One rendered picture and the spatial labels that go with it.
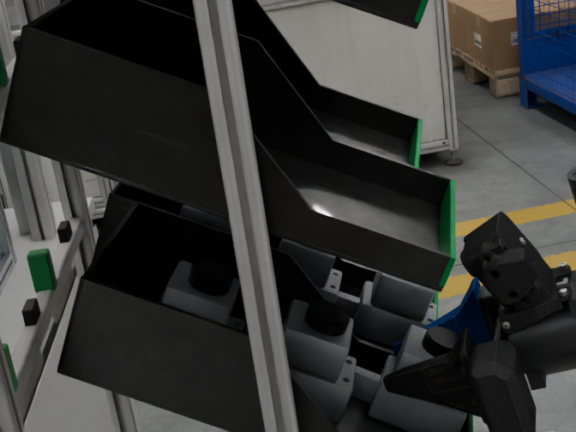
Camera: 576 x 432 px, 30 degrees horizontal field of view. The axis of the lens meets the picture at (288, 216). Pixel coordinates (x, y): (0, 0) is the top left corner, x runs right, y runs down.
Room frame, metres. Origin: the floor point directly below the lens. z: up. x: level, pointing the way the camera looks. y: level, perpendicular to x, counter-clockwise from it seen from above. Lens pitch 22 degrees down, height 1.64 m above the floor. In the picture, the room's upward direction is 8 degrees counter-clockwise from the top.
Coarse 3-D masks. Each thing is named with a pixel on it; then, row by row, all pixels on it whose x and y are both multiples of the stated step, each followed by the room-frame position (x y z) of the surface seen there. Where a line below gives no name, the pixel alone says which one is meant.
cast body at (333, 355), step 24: (288, 312) 0.67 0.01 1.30; (312, 312) 0.65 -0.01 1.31; (336, 312) 0.65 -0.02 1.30; (288, 336) 0.64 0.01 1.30; (312, 336) 0.64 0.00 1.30; (336, 336) 0.64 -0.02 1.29; (288, 360) 0.64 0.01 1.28; (312, 360) 0.63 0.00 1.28; (336, 360) 0.63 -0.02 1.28; (312, 384) 0.64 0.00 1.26; (336, 384) 0.63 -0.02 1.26; (336, 408) 0.63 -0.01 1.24
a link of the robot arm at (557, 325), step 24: (528, 336) 0.62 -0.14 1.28; (552, 336) 0.61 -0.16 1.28; (480, 360) 0.57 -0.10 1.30; (504, 360) 0.57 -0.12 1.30; (528, 360) 0.62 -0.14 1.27; (552, 360) 0.61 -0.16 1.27; (480, 384) 0.56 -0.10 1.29; (504, 384) 0.56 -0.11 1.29; (504, 408) 0.56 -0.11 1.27; (528, 408) 0.56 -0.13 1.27
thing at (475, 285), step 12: (468, 300) 0.68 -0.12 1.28; (456, 312) 0.69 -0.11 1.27; (468, 312) 0.68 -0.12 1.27; (480, 312) 0.68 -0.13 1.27; (432, 324) 0.69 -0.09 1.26; (444, 324) 0.68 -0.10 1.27; (456, 324) 0.68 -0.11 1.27; (468, 324) 0.68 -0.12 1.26; (480, 324) 0.68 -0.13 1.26; (480, 336) 0.68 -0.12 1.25; (396, 348) 0.69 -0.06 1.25
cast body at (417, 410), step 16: (416, 336) 0.67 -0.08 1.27; (432, 336) 0.65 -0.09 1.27; (448, 336) 0.66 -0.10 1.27; (400, 352) 0.66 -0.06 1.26; (416, 352) 0.65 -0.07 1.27; (432, 352) 0.65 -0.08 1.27; (384, 368) 0.67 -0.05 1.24; (400, 368) 0.64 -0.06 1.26; (368, 384) 0.67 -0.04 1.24; (368, 400) 0.67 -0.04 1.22; (384, 400) 0.65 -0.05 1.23; (400, 400) 0.64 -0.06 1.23; (416, 400) 0.64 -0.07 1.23; (384, 416) 0.65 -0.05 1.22; (400, 416) 0.64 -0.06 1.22; (416, 416) 0.64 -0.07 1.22; (432, 416) 0.64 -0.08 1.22; (448, 416) 0.63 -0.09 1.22; (464, 416) 0.63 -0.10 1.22
